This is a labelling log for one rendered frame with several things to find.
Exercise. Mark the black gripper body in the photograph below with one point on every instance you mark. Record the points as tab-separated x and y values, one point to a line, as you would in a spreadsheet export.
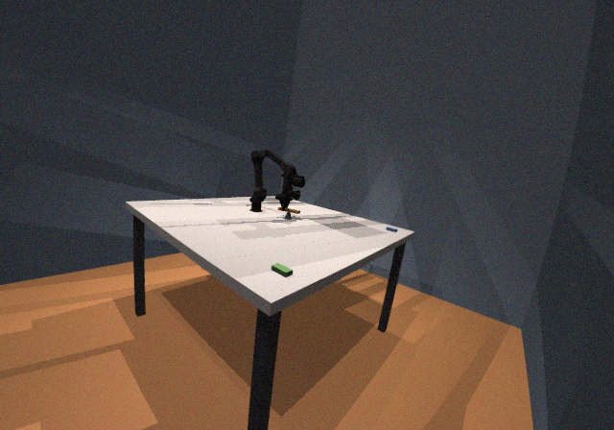
285	191

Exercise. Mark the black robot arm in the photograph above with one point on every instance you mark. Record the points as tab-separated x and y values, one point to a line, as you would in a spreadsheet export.
259	193

